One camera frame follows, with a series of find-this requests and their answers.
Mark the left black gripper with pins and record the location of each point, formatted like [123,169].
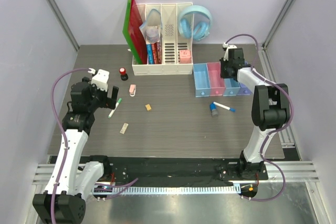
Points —
[107,102]

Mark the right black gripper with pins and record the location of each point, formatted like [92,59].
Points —
[222,75]

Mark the pink drawer bin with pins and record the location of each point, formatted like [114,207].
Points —
[217,83]

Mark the light blue drawer bin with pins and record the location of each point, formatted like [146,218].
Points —
[202,85]

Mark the small tan eraser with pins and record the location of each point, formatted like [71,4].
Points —
[148,107]

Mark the beige long eraser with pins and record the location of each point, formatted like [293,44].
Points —
[124,128]

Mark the blue white marker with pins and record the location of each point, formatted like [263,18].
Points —
[224,106]

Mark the purple drawer bin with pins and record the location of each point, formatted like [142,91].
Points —
[243,90]

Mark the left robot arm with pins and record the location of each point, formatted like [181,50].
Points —
[64,198]

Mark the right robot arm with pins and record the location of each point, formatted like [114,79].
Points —
[270,111]

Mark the green white marker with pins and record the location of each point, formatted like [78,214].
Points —
[116,106]

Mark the pink stapler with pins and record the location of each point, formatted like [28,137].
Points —
[132,90]

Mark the red black stamp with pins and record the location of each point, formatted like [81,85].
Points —
[123,74]

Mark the blue grey glue stick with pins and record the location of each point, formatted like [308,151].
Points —
[213,109]

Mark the pink cube box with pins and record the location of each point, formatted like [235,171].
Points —
[185,56]

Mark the light blue headphones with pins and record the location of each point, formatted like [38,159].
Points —
[194,22]

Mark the white file organizer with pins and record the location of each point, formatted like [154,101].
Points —
[172,41]

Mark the green red folder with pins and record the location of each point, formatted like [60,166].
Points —
[132,33]

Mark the clear zip pouch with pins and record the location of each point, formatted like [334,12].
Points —
[151,28]

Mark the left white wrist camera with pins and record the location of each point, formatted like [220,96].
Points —
[100,80]

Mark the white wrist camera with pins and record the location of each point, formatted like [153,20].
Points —
[100,80]
[226,47]

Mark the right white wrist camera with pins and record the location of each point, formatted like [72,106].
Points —
[226,47]

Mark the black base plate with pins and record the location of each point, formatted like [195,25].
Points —
[170,170]

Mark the white slotted cable duct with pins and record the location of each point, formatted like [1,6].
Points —
[235,189]

